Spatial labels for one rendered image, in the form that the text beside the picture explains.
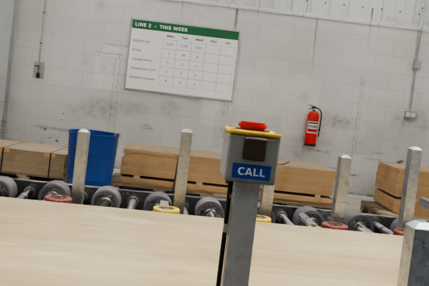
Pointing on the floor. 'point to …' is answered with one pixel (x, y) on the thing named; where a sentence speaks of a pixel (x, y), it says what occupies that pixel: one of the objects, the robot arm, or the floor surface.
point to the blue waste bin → (95, 157)
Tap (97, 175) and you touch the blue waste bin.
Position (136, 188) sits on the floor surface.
